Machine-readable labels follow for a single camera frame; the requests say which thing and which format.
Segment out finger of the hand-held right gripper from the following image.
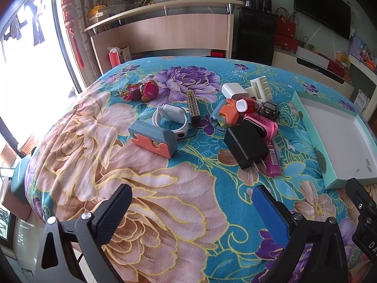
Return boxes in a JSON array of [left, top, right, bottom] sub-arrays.
[[345, 178, 377, 233]]

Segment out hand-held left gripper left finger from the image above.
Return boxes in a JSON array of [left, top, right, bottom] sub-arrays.
[[35, 183, 133, 283]]

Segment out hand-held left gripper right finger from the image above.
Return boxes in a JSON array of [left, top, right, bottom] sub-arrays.
[[253, 185, 354, 283]]

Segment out teal cardboard box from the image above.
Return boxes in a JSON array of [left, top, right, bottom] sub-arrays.
[[291, 91, 377, 190]]

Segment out pink smartwatch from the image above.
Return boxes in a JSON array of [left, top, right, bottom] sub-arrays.
[[243, 113, 282, 178]]

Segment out grey coral holder block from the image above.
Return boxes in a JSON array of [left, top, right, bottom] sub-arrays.
[[128, 122, 178, 158]]

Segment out white smartwatch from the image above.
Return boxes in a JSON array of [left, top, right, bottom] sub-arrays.
[[152, 104, 189, 140]]

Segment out red glue bottle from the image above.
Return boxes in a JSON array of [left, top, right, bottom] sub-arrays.
[[236, 98, 261, 115]]

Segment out white charger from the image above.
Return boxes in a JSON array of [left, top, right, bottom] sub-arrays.
[[221, 83, 249, 101]]

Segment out black gold patterned lighter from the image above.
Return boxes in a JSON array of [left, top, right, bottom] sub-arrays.
[[186, 90, 202, 127]]

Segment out floral blanket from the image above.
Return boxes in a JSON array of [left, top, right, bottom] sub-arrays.
[[25, 56, 377, 283]]

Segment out black charger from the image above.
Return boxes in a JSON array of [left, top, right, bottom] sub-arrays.
[[224, 122, 269, 170]]

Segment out white printed paper bag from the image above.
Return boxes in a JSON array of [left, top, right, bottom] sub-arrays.
[[355, 88, 372, 112]]

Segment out teal pink chair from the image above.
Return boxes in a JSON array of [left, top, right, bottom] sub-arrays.
[[0, 155, 33, 221]]

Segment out black smartwatch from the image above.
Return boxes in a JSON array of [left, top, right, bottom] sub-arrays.
[[258, 101, 280, 121]]

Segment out orange grey holder block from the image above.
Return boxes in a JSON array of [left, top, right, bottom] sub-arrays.
[[210, 98, 246, 129]]

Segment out cream hair claw clip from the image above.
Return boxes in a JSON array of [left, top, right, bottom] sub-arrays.
[[246, 77, 279, 102]]

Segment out beige television cabinet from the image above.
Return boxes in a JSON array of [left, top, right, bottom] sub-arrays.
[[271, 47, 355, 101]]

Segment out white desk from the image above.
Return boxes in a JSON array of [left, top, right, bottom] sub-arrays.
[[348, 53, 377, 118]]

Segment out pink doll toy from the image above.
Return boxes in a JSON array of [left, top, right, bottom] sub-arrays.
[[119, 80, 160, 102]]

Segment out white flat box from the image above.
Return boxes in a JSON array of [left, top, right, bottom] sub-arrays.
[[296, 46, 330, 68]]

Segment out red paper bag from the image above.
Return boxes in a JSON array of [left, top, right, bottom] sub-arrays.
[[107, 46, 124, 68]]

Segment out red gift box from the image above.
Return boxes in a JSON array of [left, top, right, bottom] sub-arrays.
[[274, 34, 298, 50]]

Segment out black water dispenser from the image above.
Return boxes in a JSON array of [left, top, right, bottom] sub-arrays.
[[233, 0, 276, 65]]

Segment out curved wooden shelf unit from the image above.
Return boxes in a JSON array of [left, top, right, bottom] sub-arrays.
[[83, 0, 245, 75]]

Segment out yellow packet on shelf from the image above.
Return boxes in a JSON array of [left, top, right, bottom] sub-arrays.
[[88, 5, 108, 18]]

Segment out red hanging decoration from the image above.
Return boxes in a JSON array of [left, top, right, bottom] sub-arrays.
[[60, 0, 84, 68]]

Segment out hanging dark clothes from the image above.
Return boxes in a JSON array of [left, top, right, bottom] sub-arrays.
[[3, 0, 46, 46]]

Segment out red gift bag with handles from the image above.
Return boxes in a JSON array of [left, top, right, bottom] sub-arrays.
[[275, 7, 296, 37]]

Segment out wall television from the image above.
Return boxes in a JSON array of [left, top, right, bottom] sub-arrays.
[[293, 0, 352, 40]]

